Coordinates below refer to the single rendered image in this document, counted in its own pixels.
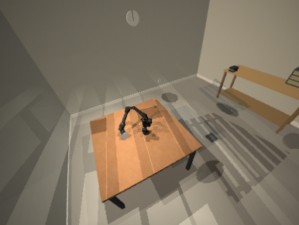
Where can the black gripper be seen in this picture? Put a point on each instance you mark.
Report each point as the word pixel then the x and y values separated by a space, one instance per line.
pixel 144 128

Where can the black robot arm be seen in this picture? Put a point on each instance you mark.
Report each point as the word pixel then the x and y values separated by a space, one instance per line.
pixel 143 115

